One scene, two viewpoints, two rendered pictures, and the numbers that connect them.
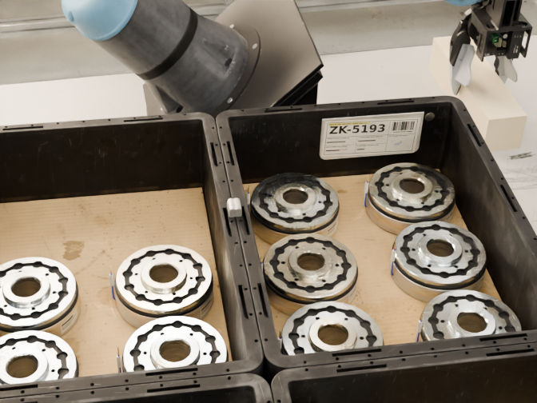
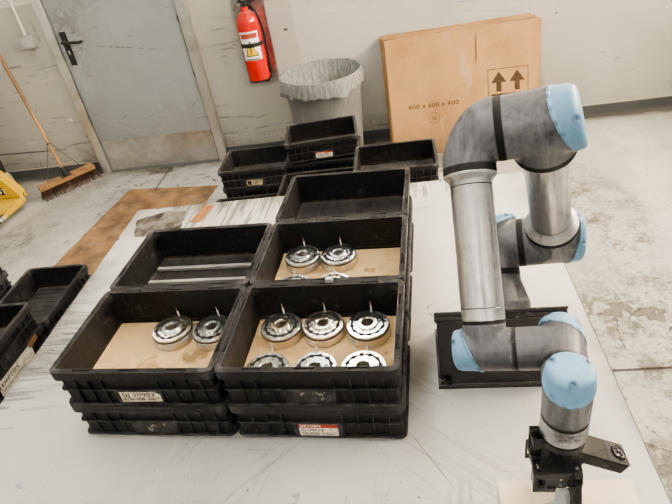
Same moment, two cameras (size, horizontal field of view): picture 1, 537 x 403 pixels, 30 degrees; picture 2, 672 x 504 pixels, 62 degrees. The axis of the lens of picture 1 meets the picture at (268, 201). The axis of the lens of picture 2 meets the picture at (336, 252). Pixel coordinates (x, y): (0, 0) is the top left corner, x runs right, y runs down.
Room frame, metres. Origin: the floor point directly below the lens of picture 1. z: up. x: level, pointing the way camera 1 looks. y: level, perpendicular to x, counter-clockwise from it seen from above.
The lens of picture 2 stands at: (1.26, -0.97, 1.76)
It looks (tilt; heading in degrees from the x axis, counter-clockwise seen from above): 34 degrees down; 114
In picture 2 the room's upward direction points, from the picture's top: 10 degrees counter-clockwise
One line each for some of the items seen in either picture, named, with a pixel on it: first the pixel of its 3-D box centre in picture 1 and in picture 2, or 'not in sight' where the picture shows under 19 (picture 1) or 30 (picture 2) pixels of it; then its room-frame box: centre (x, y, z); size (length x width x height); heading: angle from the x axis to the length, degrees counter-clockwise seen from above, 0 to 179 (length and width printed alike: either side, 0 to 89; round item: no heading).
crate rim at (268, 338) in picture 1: (378, 217); (315, 326); (0.80, -0.12, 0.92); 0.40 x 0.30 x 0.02; 10
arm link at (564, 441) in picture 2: not in sight; (564, 425); (1.33, -0.33, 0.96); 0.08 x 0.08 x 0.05
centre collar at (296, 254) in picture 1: (310, 262); (322, 323); (0.79, -0.05, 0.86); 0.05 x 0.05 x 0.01
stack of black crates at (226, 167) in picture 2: not in sight; (262, 183); (-0.27, 1.63, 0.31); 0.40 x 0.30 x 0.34; 14
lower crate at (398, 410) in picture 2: not in sight; (326, 374); (0.80, -0.12, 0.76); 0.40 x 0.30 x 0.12; 10
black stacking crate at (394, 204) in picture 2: not in sight; (347, 210); (0.69, 0.47, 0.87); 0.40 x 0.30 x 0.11; 10
